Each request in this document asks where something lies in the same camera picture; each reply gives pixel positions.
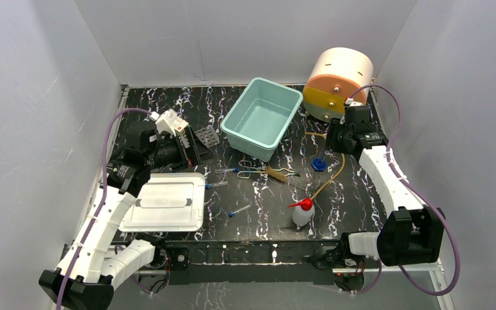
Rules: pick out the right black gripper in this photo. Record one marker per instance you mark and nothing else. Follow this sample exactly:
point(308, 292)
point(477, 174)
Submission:
point(334, 125)

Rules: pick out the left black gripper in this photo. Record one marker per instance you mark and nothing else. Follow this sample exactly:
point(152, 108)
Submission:
point(192, 149)

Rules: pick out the clear test tube rack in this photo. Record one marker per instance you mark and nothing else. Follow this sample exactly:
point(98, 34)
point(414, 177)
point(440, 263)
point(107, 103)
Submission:
point(207, 136)

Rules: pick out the tan rubber tubing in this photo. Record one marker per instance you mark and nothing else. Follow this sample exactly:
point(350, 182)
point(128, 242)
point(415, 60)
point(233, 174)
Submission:
point(335, 175)

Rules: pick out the blue-base funnel tube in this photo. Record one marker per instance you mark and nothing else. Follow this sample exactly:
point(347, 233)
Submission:
point(319, 165)

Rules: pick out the brown test tube brush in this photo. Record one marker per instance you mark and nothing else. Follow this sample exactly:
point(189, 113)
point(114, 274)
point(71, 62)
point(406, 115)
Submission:
point(288, 177)

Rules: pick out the red-cap wash bottle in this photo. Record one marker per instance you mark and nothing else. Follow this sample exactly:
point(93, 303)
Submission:
point(303, 211)

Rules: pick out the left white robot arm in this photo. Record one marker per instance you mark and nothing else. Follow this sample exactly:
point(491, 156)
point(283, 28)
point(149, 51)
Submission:
point(102, 257)

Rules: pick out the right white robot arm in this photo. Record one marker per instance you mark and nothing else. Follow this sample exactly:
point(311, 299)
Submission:
point(412, 233)

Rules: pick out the blue-cap test tube middle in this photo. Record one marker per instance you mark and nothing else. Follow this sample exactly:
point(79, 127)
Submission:
point(217, 184)

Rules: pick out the white bin lid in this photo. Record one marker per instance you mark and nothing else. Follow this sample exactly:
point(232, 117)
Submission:
point(169, 202)

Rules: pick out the light teal plastic bin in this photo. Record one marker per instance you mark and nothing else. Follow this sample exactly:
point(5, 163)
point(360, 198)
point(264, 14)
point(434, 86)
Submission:
point(257, 122)

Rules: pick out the round orange yellow drawer cabinet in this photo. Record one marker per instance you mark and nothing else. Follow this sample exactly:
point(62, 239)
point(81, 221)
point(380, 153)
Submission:
point(337, 74)

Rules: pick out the blue-cap test tube lower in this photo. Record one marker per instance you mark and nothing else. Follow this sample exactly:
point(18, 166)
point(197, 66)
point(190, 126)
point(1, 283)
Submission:
point(235, 212)

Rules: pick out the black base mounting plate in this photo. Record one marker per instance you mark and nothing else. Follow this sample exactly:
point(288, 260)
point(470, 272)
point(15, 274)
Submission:
point(318, 262)

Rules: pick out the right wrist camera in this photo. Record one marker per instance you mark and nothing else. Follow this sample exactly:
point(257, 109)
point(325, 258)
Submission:
point(350, 102)

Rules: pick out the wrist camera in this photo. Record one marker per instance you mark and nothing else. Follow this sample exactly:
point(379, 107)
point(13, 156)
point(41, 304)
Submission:
point(350, 102)
point(170, 122)

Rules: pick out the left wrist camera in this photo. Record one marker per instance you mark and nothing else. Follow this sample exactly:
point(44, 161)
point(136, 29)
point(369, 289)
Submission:
point(170, 122)

